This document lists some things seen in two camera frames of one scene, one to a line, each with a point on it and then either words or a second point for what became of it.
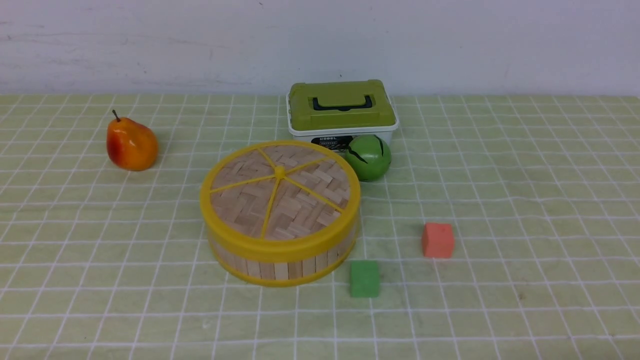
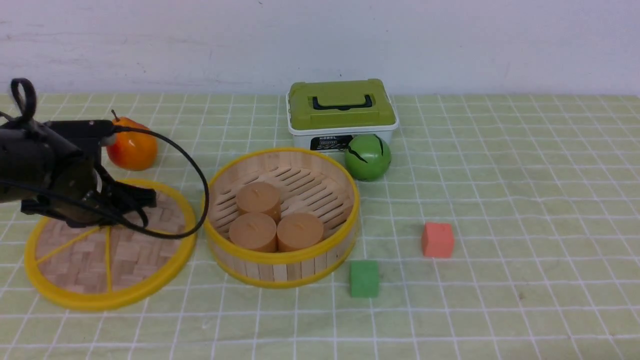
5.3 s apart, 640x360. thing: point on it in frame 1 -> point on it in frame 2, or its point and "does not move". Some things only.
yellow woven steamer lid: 279,197 -> 108,265
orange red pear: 132,145 does not move
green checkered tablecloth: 97,262 does not move
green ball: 370,155 does not move
